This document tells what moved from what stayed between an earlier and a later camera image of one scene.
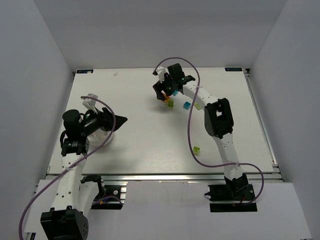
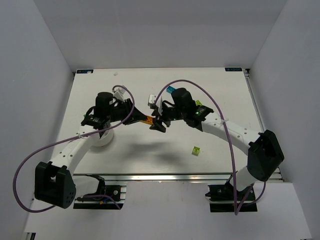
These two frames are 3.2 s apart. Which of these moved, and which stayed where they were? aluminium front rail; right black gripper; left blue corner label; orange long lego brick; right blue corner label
Moved: orange long lego brick; right black gripper
Stayed: aluminium front rail; right blue corner label; left blue corner label
